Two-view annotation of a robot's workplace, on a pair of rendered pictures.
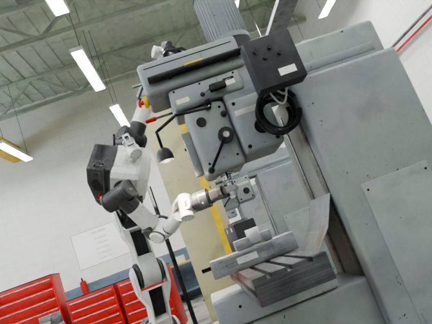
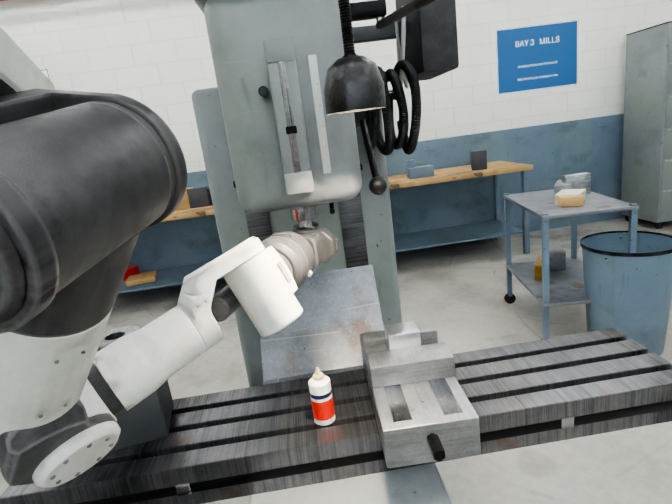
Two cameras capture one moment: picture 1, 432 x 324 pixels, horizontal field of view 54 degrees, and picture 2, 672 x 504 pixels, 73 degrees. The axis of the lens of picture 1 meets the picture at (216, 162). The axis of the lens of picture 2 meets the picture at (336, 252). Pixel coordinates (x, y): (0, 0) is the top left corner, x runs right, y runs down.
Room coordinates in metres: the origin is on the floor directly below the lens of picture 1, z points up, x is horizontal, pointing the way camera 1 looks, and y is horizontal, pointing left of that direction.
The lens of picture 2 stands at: (1.82, 0.77, 1.42)
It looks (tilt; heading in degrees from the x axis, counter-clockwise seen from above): 15 degrees down; 273
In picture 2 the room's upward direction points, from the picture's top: 8 degrees counter-clockwise
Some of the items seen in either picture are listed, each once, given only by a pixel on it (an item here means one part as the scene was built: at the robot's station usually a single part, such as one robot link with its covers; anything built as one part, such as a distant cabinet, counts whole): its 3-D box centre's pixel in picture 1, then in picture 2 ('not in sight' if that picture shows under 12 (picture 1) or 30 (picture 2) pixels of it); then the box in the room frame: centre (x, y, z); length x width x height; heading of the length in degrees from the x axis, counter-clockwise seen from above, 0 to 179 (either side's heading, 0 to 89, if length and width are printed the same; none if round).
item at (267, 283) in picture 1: (262, 269); (357, 417); (1.86, -0.02, 0.86); 1.24 x 0.23 x 0.08; 6
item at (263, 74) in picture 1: (273, 62); (427, 26); (1.60, -0.35, 1.62); 0.20 x 0.09 x 0.21; 96
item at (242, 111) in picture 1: (252, 128); not in sight; (1.92, -0.21, 1.47); 0.24 x 0.19 x 0.26; 6
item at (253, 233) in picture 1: (252, 235); (402, 342); (1.75, -0.04, 1.01); 0.06 x 0.05 x 0.06; 4
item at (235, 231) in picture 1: (243, 238); (100, 389); (2.34, 0.01, 1.00); 0.22 x 0.12 x 0.20; 16
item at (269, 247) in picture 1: (251, 250); (408, 374); (1.75, -0.01, 0.96); 0.35 x 0.15 x 0.11; 94
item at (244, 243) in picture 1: (242, 243); (409, 364); (1.75, 0.02, 0.99); 0.15 x 0.06 x 0.04; 4
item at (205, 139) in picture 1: (214, 141); (288, 106); (1.90, -0.02, 1.47); 0.21 x 0.19 x 0.32; 6
